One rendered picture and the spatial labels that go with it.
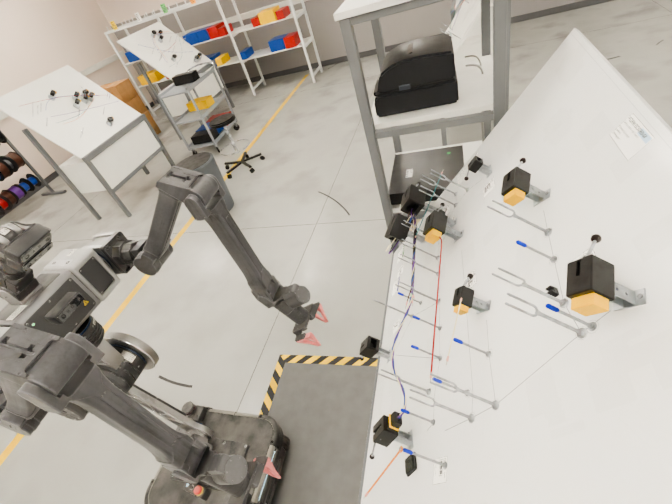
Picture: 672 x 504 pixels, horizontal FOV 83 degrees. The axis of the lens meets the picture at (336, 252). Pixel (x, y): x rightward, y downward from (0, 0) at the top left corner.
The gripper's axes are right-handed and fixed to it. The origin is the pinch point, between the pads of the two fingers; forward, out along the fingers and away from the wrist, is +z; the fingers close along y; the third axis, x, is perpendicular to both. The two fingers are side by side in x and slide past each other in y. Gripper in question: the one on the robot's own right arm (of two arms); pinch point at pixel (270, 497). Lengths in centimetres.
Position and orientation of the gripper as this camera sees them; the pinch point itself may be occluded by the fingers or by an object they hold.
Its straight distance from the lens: 113.8
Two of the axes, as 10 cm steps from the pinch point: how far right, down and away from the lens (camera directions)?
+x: -6.8, 3.9, 6.2
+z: 6.9, 6.2, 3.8
